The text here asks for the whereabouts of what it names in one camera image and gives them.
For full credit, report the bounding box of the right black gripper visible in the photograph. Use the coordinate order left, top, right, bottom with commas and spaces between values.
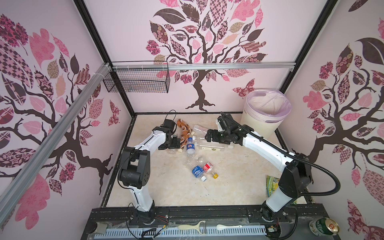
203, 130, 230, 144

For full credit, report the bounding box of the blue label crushed bottle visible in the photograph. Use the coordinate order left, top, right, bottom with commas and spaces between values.
192, 166, 207, 182

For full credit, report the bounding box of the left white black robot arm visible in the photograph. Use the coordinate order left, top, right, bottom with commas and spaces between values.
118, 119, 180, 221

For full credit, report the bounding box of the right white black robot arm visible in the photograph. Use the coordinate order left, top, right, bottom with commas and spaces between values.
205, 113, 313, 222

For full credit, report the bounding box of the cream trash bin purple liner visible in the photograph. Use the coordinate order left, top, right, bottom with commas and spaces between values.
241, 89, 292, 138

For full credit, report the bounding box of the blue cap small water bottle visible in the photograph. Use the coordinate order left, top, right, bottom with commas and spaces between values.
186, 138, 196, 158

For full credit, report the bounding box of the clear rectangular green label bottle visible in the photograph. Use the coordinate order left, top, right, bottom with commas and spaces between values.
194, 137, 234, 152

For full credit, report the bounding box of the clear bottle red cap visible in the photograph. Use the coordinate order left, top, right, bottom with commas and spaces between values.
193, 125, 209, 137

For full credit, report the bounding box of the clear crushed bottle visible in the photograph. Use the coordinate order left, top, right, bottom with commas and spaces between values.
186, 156, 201, 170

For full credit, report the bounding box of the red label yellow cap bottle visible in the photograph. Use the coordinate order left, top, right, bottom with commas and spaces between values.
200, 160, 219, 179

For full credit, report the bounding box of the green snack packet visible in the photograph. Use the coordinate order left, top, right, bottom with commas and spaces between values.
266, 176, 280, 197

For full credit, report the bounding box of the cream vegetable peeler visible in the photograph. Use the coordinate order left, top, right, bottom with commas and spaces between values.
178, 220, 207, 235

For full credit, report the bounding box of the white plastic spoon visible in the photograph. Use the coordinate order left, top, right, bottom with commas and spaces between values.
216, 224, 243, 231

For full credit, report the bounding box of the green beverage can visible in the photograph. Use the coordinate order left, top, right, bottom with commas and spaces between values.
309, 218, 340, 237

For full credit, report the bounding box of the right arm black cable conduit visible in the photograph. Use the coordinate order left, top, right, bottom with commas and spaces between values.
220, 112, 342, 197

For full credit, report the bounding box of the black wire wall basket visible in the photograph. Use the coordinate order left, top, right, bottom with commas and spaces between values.
103, 60, 171, 94

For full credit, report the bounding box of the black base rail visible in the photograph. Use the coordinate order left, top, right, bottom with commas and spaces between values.
86, 204, 329, 228

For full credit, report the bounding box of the aluminium frame bar back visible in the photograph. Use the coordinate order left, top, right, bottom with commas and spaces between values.
113, 62, 296, 71

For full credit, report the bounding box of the aluminium frame bar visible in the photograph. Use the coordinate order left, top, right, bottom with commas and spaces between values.
113, 62, 296, 71
1, 63, 111, 224

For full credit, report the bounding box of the white slotted cable duct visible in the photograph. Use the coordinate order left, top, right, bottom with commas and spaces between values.
93, 226, 267, 240

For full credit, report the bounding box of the aluminium frame bar left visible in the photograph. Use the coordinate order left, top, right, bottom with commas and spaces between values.
1, 63, 111, 224

